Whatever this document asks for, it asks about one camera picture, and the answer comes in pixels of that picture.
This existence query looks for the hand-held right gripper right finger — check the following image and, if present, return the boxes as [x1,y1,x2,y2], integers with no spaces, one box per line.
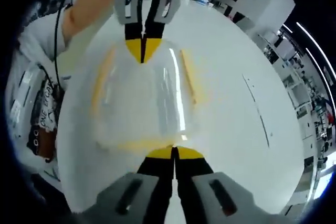
[174,146,264,224]

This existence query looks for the thin ceiling light strip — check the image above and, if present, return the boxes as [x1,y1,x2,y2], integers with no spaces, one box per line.
[296,21,336,86]

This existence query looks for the black cable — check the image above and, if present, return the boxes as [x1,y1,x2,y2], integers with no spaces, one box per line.
[39,0,81,96]

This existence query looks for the clear plastic bag yellow-edged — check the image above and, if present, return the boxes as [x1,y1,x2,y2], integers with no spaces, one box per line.
[90,38,198,154]

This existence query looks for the wide white pillar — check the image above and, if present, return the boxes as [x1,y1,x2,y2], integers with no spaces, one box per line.
[235,0,297,39]

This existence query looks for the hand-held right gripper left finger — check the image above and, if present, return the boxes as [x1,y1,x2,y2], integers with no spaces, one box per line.
[96,147,175,224]

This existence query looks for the dark printed cloth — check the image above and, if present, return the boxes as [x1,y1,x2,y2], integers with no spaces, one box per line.
[27,76,65,163]

